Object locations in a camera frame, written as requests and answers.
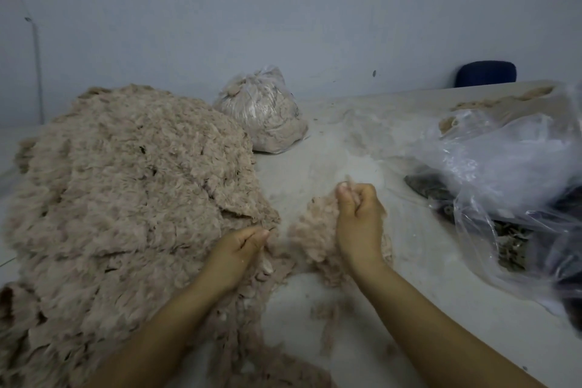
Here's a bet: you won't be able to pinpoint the person's left hand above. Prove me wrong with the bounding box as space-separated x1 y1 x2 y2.
198 225 271 298

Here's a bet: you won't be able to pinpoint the person's right forearm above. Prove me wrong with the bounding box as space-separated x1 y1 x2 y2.
350 260 547 388

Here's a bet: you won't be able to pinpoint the beige fur pile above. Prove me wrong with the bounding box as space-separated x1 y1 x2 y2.
438 85 558 136

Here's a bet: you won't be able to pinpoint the large pile beige fabric scraps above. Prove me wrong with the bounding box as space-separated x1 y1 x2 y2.
0 84 283 388

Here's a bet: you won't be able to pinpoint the clear bag of beige scraps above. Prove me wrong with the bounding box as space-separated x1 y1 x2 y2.
215 65 310 155

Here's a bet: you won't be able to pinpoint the large clear plastic bag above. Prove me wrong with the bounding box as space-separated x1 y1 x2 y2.
413 87 582 312

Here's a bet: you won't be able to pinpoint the beige scrap strips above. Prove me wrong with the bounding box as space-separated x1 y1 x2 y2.
204 260 338 388

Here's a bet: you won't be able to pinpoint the person's left forearm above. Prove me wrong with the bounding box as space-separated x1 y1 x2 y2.
86 278 242 388

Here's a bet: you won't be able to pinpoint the person's right hand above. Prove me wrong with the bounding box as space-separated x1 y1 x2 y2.
335 181 387 279

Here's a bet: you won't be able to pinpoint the blue chair back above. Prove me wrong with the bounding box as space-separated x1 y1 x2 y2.
453 59 518 89

